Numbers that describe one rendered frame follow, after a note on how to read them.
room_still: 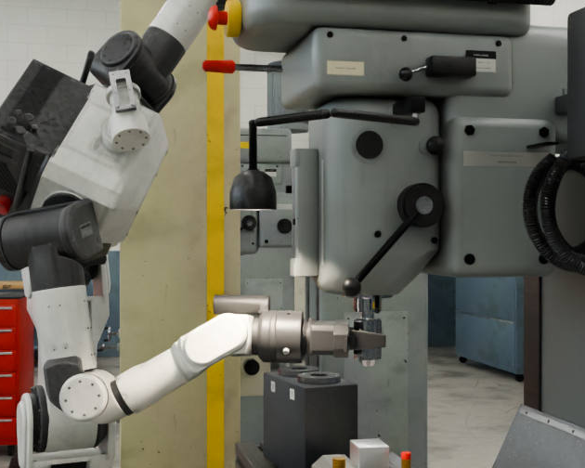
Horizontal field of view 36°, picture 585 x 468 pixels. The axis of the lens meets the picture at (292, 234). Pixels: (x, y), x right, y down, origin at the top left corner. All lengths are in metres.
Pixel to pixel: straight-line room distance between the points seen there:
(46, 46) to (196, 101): 7.49
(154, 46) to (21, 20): 8.89
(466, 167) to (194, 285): 1.87
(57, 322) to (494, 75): 0.82
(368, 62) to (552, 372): 0.68
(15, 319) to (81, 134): 4.29
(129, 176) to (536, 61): 0.73
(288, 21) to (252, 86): 9.37
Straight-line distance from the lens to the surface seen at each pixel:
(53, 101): 1.74
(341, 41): 1.42
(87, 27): 10.71
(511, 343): 8.86
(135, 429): 3.25
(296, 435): 1.87
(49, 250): 1.56
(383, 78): 1.43
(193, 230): 3.20
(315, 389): 1.83
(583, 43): 1.33
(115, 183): 1.65
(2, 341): 5.97
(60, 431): 1.99
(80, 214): 1.58
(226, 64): 1.59
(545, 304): 1.75
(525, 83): 1.54
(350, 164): 1.43
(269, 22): 1.42
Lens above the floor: 1.41
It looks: level
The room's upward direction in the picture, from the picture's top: straight up
